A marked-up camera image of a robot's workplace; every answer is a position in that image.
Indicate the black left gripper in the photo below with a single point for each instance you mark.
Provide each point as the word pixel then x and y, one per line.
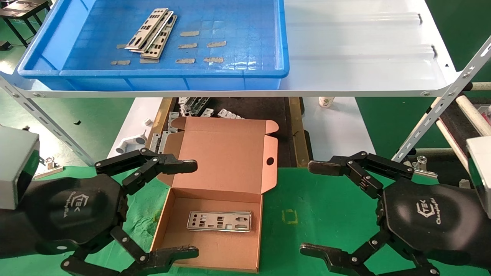
pixel 65 211

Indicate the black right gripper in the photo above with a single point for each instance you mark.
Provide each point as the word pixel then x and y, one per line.
pixel 429 222

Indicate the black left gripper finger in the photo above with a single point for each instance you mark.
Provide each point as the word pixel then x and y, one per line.
pixel 172 255
pixel 168 165

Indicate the brown cardboard box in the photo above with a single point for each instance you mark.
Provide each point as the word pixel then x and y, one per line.
pixel 226 161

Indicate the blue plastic tray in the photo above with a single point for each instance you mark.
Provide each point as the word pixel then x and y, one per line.
pixel 238 30

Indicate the white plastic pipe fitting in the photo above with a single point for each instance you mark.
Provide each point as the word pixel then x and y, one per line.
pixel 132 141

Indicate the silver binder clip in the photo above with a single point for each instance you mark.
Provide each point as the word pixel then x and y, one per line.
pixel 422 161
pixel 51 165

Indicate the small white cube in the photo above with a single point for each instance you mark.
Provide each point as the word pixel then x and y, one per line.
pixel 148 121

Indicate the white base shelf board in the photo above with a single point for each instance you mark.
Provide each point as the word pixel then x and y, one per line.
pixel 345 134

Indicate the white tube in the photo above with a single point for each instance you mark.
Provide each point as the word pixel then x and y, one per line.
pixel 479 86
pixel 452 141
pixel 441 151
pixel 473 115

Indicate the black rubber mat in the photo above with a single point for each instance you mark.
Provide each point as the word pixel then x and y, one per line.
pixel 460 122

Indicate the black floor object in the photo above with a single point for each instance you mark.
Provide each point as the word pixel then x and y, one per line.
pixel 5 46

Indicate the black side table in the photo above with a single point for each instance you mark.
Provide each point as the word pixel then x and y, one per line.
pixel 45 5

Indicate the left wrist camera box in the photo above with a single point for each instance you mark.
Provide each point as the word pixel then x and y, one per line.
pixel 15 165

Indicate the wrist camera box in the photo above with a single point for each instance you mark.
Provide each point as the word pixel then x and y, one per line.
pixel 481 172
pixel 15 165

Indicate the perforated grey shelf post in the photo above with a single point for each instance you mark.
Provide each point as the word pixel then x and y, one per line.
pixel 436 115
pixel 45 122

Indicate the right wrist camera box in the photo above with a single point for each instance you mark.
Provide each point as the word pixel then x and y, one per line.
pixel 481 172

